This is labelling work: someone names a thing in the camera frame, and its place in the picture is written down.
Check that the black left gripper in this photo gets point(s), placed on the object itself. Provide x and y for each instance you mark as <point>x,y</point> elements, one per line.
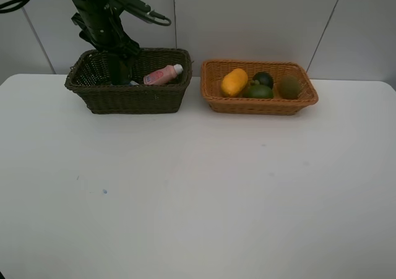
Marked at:
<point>101,26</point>

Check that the pink bottle white cap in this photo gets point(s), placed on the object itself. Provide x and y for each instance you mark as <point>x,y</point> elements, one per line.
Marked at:
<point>163,76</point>

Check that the yellow mango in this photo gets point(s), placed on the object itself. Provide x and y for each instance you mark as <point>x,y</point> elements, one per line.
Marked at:
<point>234,83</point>

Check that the green avocado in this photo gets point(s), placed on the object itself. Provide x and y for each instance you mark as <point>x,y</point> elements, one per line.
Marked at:
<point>258,92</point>

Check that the dark mangosteen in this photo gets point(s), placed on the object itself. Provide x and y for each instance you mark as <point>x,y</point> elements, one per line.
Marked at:
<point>263,78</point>

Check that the brown kiwi fruit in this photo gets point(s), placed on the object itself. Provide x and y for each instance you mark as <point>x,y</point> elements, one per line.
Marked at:
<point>288,87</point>

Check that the black pump bottle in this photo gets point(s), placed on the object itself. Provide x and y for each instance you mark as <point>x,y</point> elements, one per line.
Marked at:
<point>120,69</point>

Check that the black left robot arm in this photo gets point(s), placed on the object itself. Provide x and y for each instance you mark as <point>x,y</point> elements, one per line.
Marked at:
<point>101,26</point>

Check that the dark brown wicker basket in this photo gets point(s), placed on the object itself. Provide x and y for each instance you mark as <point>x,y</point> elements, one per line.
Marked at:
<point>89,78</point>

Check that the orange wicker basket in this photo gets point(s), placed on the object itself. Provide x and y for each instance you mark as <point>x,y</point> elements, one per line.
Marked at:
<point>214,70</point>

